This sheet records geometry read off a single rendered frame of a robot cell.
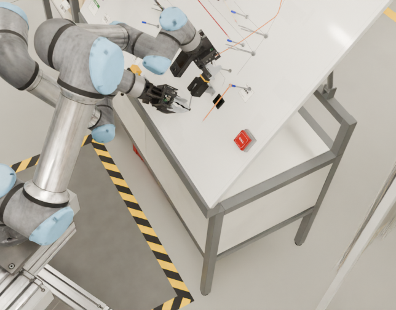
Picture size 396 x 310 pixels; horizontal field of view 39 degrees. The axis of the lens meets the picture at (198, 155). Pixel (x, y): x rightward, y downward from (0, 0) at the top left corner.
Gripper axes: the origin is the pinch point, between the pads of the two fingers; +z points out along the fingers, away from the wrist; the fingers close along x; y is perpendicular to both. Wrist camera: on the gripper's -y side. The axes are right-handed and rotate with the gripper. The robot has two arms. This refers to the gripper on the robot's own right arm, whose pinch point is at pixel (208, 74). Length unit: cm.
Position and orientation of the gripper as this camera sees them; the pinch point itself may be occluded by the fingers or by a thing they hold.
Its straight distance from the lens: 194.8
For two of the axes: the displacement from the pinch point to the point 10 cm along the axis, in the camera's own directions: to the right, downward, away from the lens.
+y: 8.1, -5.8, -1.4
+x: -4.5, -7.5, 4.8
